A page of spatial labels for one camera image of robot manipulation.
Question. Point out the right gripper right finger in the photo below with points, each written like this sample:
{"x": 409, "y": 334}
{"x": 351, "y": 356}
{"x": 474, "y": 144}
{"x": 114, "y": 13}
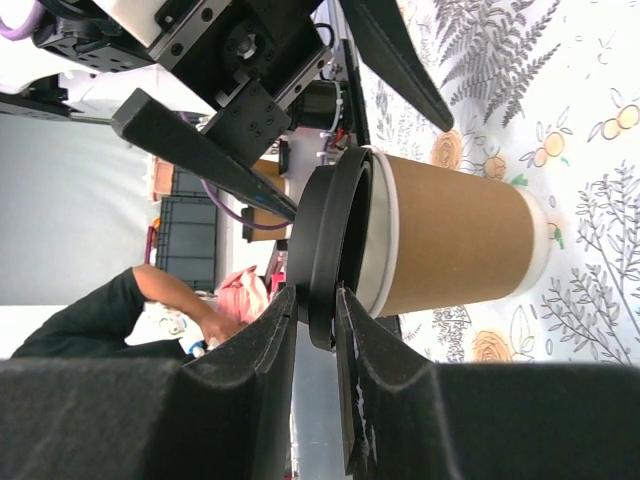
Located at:
{"x": 404, "y": 417}

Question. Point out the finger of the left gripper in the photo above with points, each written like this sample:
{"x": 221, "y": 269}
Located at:
{"x": 386, "y": 48}

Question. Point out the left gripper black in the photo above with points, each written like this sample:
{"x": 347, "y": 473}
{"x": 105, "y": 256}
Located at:
{"x": 199, "y": 84}

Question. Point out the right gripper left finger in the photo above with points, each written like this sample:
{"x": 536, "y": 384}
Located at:
{"x": 224, "y": 415}

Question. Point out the black plastic cup lid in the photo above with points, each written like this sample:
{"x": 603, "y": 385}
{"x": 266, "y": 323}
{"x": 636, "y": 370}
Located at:
{"x": 327, "y": 242}

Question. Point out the brown paper coffee cup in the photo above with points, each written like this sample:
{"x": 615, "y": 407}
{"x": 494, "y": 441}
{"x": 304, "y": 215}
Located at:
{"x": 439, "y": 238}

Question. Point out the pink cloth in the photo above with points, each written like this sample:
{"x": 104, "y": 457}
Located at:
{"x": 242, "y": 296}

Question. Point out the dark plastic crate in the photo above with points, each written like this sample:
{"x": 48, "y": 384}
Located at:
{"x": 187, "y": 232}

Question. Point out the person in black sleeve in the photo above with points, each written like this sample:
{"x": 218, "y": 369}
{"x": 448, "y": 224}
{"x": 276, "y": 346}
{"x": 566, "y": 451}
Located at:
{"x": 97, "y": 325}

